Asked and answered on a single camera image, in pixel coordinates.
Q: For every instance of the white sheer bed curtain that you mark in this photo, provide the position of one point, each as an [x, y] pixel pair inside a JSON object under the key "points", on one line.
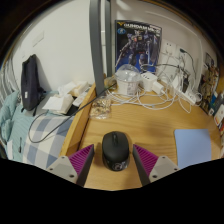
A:
{"points": [[6, 80]]}

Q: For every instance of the blue plaid quilt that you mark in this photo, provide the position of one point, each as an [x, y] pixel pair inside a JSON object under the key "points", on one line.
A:
{"points": [[46, 143]]}

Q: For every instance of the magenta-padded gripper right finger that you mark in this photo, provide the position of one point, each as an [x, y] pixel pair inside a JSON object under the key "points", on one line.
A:
{"points": [[163, 165]]}

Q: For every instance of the blue robot model kit box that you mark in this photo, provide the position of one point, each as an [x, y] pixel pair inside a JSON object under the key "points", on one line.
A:
{"points": [[138, 45]]}

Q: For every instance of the white multi-port charger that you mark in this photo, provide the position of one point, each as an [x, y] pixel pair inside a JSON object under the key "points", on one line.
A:
{"points": [[148, 81]]}

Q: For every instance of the white tissue box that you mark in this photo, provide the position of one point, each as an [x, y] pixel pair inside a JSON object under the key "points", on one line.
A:
{"points": [[58, 104]]}

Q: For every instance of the green striped bed sheet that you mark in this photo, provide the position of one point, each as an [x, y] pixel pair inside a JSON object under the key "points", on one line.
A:
{"points": [[20, 133]]}

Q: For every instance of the white power adapter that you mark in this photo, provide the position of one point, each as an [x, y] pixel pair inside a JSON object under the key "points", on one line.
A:
{"points": [[157, 88]]}

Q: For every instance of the white wall socket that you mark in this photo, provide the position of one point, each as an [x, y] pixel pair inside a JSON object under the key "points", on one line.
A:
{"points": [[171, 47], [182, 51]]}

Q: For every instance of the white wall switch plate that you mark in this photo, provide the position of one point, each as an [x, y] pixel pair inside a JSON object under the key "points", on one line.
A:
{"points": [[38, 39]]}

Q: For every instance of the grey metal shelf frame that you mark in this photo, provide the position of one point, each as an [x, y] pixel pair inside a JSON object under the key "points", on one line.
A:
{"points": [[96, 40]]}

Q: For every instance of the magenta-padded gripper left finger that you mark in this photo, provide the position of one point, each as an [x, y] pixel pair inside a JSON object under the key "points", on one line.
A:
{"points": [[61, 166]]}

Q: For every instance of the colourful comic print box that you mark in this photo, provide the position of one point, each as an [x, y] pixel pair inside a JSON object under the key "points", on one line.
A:
{"points": [[210, 80]]}

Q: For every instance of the clear dome container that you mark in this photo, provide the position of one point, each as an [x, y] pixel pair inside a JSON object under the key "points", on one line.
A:
{"points": [[127, 80]]}

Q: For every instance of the black computer mouse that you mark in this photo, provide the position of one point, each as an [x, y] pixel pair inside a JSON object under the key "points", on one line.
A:
{"points": [[115, 150]]}

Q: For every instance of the crumpled white tissue pack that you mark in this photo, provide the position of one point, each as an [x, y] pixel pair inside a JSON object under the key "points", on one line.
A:
{"points": [[74, 88]]}

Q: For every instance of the light blue mouse pad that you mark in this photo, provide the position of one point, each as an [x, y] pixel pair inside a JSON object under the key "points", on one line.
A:
{"points": [[193, 146]]}

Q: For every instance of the teal pillow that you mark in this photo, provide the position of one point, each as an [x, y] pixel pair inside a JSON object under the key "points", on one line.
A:
{"points": [[8, 113]]}

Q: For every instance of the black backpack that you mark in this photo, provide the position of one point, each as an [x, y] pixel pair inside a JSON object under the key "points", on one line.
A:
{"points": [[31, 83]]}

